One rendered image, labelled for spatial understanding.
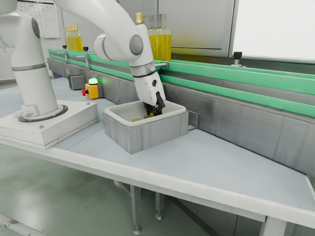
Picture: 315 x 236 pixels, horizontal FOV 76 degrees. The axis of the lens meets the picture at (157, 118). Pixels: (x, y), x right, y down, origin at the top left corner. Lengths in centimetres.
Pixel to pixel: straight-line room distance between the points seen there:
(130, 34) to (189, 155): 34
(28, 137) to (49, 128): 7
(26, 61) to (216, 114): 59
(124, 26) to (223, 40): 46
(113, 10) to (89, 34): 655
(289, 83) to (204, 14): 49
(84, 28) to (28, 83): 630
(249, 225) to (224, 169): 58
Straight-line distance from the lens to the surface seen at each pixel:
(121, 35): 48
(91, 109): 78
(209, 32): 90
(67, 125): 71
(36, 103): 75
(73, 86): 137
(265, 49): 77
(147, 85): 60
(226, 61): 89
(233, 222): 113
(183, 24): 101
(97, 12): 47
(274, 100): 58
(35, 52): 74
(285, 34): 75
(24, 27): 72
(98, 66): 119
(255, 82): 60
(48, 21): 674
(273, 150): 60
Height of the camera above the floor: 104
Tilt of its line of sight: 21 degrees down
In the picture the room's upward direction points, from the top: straight up
